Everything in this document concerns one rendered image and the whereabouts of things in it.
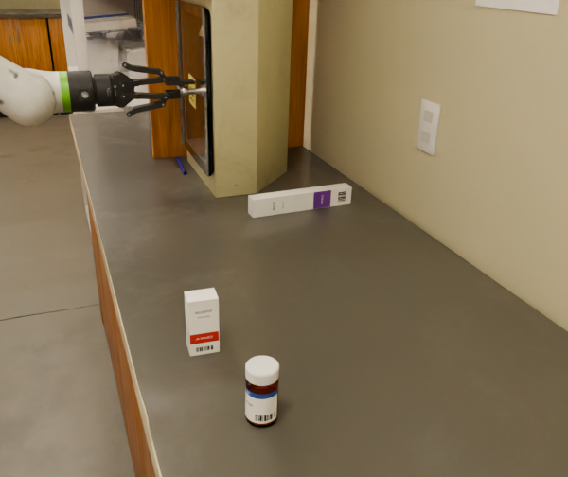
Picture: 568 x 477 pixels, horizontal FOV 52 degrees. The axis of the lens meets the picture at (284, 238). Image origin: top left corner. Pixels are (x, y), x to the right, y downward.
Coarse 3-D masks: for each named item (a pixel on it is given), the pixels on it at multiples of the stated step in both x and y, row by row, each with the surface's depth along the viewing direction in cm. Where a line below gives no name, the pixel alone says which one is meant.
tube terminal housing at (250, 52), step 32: (192, 0) 145; (224, 0) 131; (256, 0) 133; (288, 0) 148; (224, 32) 134; (256, 32) 136; (288, 32) 152; (224, 64) 137; (256, 64) 139; (288, 64) 156; (224, 96) 140; (256, 96) 142; (288, 96) 160; (224, 128) 143; (256, 128) 146; (288, 128) 164; (192, 160) 169; (224, 160) 146; (256, 160) 149; (224, 192) 150; (256, 192) 153
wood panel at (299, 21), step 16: (144, 0) 159; (160, 0) 160; (176, 0) 162; (304, 0) 175; (144, 16) 161; (160, 16) 162; (304, 16) 177; (144, 32) 164; (160, 32) 164; (304, 32) 179; (160, 48) 165; (176, 48) 167; (304, 48) 181; (160, 64) 167; (176, 64) 169; (304, 64) 183; (304, 80) 185; (304, 96) 187; (160, 112) 173; (176, 112) 174; (304, 112) 189; (160, 128) 174; (176, 128) 176; (160, 144) 176; (176, 144) 178; (288, 144) 192
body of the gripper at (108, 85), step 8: (120, 72) 139; (96, 80) 136; (104, 80) 136; (112, 80) 138; (120, 80) 139; (128, 80) 140; (104, 88) 136; (112, 88) 137; (120, 88) 140; (128, 88) 140; (104, 96) 137; (112, 96) 137; (120, 96) 140; (104, 104) 139; (112, 104) 140; (120, 104) 141
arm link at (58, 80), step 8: (32, 72) 129; (40, 72) 132; (48, 72) 133; (56, 72) 134; (64, 72) 134; (48, 80) 131; (56, 80) 132; (64, 80) 133; (56, 88) 132; (64, 88) 132; (56, 96) 132; (64, 96) 133; (56, 104) 133; (64, 104) 134; (56, 112) 136; (64, 112) 137
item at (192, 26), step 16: (192, 16) 142; (192, 32) 144; (192, 48) 146; (208, 48) 135; (192, 64) 149; (208, 64) 136; (208, 80) 137; (208, 96) 139; (192, 112) 156; (208, 112) 141; (192, 128) 158; (208, 128) 142; (192, 144) 161; (208, 144) 144; (208, 160) 146; (208, 176) 148
